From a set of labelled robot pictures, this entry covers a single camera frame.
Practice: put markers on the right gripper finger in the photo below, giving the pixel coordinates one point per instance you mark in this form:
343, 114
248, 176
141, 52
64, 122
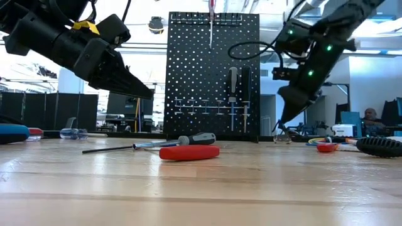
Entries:
287, 100
298, 105

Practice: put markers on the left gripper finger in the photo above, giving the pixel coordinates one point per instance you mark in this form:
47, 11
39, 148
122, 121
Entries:
119, 88
125, 77

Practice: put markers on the black-framed safety glasses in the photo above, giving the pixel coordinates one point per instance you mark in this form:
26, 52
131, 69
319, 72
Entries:
282, 139

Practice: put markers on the black metal pegboard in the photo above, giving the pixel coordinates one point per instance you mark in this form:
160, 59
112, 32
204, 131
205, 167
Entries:
194, 78

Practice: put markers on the grey-black nut driver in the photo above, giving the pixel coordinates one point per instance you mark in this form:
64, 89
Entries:
201, 138

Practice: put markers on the large blue-black screwdriver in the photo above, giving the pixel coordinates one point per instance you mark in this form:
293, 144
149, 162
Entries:
12, 133

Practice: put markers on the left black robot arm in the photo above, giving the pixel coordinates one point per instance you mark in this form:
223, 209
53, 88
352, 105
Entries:
31, 34

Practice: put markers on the black computer monitor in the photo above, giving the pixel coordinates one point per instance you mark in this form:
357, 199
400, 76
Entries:
125, 105

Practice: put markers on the black background robot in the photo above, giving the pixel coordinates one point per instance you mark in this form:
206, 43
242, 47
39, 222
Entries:
304, 128

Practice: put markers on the white box device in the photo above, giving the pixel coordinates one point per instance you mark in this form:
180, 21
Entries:
344, 130

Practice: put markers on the blue box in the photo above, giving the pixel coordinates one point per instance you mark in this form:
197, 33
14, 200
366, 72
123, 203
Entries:
351, 117

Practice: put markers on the grey office chair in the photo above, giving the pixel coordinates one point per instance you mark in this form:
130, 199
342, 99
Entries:
71, 122

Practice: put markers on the black partition panels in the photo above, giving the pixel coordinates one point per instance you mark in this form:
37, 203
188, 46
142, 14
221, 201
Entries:
47, 110

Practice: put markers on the person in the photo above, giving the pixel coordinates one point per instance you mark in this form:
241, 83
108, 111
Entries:
371, 114

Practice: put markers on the black angled monitor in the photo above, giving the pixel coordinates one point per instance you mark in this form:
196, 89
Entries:
391, 113

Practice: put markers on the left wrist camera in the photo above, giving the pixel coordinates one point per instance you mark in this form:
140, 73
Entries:
113, 28

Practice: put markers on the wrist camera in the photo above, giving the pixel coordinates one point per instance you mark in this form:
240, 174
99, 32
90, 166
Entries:
113, 28
293, 36

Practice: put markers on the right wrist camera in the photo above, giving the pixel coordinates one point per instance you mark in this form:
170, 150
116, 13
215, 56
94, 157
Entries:
293, 36

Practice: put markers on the black aluminium rig frame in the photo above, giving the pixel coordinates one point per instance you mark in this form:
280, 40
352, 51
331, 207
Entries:
141, 135

